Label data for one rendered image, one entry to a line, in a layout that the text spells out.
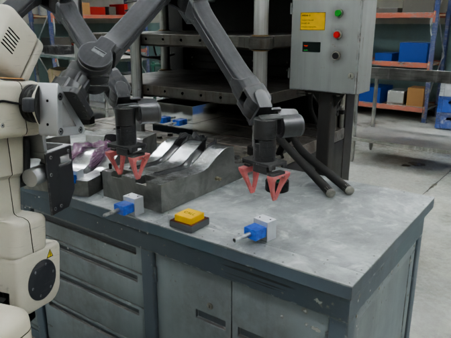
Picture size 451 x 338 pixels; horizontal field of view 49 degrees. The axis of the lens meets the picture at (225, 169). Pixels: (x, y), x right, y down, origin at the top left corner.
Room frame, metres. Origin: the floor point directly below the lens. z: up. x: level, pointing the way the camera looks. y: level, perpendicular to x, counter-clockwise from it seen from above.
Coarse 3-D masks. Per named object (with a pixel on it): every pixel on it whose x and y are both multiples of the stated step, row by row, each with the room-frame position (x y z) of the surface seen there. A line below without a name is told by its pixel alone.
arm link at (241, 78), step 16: (192, 0) 1.40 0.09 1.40; (192, 16) 1.40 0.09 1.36; (208, 16) 1.38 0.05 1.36; (208, 32) 1.34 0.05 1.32; (224, 32) 1.36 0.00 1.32; (208, 48) 1.35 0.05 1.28; (224, 48) 1.32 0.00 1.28; (224, 64) 1.29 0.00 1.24; (240, 64) 1.29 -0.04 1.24; (240, 80) 1.24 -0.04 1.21; (256, 80) 1.26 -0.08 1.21; (240, 96) 1.25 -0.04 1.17
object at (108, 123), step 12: (96, 120) 2.88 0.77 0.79; (108, 120) 2.88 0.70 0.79; (228, 132) 2.55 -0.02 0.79; (240, 132) 2.55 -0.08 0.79; (312, 132) 2.55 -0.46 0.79; (336, 132) 2.58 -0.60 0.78; (228, 144) 2.30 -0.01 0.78; (240, 144) 2.29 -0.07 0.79; (276, 144) 2.29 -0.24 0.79; (312, 144) 2.35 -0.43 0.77; (276, 156) 2.07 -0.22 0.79; (288, 156) 2.15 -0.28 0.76
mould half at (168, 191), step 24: (168, 144) 1.74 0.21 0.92; (192, 144) 1.70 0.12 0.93; (216, 144) 1.69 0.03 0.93; (144, 168) 1.55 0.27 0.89; (192, 168) 1.56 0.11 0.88; (216, 168) 1.59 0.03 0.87; (120, 192) 1.47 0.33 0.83; (144, 192) 1.41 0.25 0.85; (168, 192) 1.40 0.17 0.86; (192, 192) 1.49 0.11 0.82
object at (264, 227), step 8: (264, 216) 1.22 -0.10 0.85; (256, 224) 1.19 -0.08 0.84; (264, 224) 1.18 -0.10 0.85; (272, 224) 1.19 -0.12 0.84; (248, 232) 1.16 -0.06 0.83; (256, 232) 1.15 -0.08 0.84; (264, 232) 1.17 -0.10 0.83; (272, 232) 1.19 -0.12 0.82; (256, 240) 1.15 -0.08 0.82; (264, 240) 1.18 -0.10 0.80
